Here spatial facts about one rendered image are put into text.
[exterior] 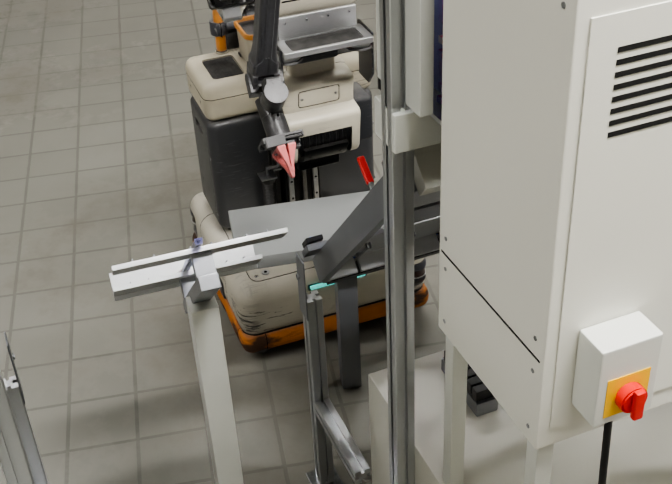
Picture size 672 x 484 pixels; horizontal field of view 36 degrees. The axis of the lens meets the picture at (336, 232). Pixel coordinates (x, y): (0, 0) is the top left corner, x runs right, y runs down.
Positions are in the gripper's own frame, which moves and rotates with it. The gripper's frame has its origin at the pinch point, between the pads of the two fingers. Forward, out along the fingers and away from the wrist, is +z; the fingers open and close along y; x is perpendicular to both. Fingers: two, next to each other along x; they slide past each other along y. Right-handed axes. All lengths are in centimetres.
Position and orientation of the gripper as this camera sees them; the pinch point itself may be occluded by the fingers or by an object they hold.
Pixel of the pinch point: (292, 174)
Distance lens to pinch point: 240.4
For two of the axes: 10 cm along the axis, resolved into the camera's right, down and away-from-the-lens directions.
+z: 3.2, 9.3, -1.8
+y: 9.2, -2.6, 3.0
